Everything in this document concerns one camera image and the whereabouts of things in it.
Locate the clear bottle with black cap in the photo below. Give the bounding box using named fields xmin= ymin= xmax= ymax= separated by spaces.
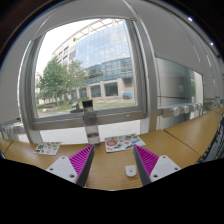
xmin=81 ymin=99 xmax=102 ymax=148

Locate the grey window frame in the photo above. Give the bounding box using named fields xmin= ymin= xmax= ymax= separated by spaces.
xmin=19 ymin=13 xmax=160 ymax=144

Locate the sticker sheet with green stickers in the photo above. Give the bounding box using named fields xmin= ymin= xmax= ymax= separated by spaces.
xmin=32 ymin=141 xmax=62 ymax=156

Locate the dark window handle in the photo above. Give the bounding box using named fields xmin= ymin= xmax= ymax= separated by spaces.
xmin=70 ymin=101 xmax=84 ymax=114

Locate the white wall socket rail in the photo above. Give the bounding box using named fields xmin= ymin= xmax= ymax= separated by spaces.
xmin=0 ymin=122 xmax=26 ymax=141
xmin=158 ymin=102 xmax=204 ymax=119

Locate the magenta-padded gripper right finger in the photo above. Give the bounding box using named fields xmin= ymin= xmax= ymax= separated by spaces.
xmin=133 ymin=144 xmax=182 ymax=187

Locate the sticker sheet with red sticker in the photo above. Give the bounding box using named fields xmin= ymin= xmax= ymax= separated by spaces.
xmin=104 ymin=133 xmax=147 ymax=153

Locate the small white charger block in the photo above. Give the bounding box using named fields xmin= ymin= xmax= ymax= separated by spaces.
xmin=124 ymin=164 xmax=138 ymax=178

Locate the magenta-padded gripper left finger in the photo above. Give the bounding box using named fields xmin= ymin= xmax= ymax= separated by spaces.
xmin=45 ymin=144 xmax=95 ymax=188

